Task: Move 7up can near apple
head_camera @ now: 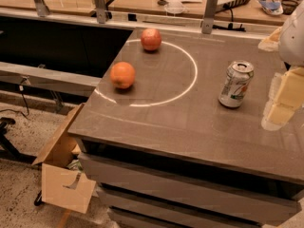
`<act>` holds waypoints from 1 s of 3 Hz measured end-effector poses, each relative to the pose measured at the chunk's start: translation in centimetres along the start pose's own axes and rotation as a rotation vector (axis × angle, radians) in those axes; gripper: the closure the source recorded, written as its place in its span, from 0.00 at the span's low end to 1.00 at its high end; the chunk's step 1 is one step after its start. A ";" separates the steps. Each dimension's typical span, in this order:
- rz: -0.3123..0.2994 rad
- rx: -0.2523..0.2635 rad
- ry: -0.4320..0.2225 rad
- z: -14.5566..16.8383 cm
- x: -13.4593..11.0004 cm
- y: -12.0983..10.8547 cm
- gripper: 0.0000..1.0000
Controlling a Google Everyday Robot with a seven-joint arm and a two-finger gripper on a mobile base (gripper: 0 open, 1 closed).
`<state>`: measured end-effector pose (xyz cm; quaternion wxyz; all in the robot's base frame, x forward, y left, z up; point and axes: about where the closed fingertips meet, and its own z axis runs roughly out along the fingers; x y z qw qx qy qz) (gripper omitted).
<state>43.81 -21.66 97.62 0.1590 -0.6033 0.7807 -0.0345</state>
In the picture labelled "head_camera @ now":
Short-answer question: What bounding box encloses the open cardboard box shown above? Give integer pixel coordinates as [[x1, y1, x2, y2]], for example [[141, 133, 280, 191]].
[[32, 104, 95, 214]]

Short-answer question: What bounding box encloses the metal bracket post right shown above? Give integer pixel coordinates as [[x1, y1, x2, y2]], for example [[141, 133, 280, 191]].
[[201, 0, 218, 34]]

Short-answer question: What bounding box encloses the red apple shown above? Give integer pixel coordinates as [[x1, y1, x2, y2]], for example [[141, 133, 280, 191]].
[[141, 28, 162, 51]]

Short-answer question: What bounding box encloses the blue white bowl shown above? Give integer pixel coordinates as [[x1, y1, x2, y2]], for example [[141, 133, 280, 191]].
[[259, 1, 283, 16]]

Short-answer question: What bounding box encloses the orange fruit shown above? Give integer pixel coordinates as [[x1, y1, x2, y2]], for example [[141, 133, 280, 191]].
[[110, 62, 136, 89]]

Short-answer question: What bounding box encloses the black stand base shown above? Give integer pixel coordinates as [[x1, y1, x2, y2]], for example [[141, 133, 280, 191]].
[[0, 118, 35, 164]]

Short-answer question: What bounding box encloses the metal bracket post middle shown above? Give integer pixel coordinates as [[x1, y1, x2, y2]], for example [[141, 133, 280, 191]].
[[94, 0, 106, 24]]

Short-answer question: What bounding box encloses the grey power strip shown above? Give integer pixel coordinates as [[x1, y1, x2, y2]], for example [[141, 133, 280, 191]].
[[216, 0, 250, 12]]

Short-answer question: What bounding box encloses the metal bracket post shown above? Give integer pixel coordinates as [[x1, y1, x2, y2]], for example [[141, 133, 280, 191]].
[[94, 0, 106, 24], [201, 0, 218, 34], [33, 0, 50, 17]]

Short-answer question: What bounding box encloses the clear plastic cup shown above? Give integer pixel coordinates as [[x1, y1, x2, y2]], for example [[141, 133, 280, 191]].
[[164, 1, 186, 15]]

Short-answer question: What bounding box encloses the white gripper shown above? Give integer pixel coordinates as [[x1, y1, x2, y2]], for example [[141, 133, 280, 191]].
[[258, 1, 304, 131]]

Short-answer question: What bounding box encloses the black mesh cup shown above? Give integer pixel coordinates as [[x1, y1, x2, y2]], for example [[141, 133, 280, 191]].
[[281, 0, 298, 15]]

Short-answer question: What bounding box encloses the silver 7up soda can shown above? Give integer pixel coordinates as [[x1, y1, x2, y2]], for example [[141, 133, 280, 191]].
[[218, 60, 254, 108]]

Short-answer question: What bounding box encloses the metal bracket post left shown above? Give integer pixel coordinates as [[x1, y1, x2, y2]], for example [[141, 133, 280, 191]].
[[33, 0, 50, 17]]

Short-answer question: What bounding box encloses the grey drawer cabinet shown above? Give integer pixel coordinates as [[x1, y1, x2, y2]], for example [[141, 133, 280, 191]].
[[77, 139, 304, 228]]

